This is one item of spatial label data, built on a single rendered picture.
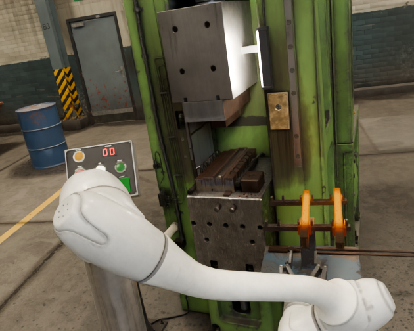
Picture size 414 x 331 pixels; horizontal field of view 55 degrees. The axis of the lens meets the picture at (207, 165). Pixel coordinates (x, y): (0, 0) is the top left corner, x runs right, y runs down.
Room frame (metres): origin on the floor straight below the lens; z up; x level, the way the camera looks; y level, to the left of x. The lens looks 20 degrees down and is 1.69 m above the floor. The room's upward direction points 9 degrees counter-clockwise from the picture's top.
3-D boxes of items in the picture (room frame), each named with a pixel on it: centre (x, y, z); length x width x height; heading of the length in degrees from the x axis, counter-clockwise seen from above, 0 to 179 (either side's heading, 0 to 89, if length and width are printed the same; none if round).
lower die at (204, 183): (1.96, -0.11, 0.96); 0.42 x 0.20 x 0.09; 155
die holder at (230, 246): (1.95, -0.16, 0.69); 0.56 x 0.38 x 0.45; 155
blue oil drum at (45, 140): (5.94, 2.38, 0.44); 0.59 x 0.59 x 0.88
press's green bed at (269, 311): (1.95, -0.16, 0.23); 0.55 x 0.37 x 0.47; 155
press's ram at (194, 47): (1.94, -0.15, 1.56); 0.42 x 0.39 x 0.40; 155
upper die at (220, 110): (1.96, -0.11, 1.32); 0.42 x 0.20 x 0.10; 155
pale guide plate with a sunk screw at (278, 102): (1.76, -0.36, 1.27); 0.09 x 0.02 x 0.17; 65
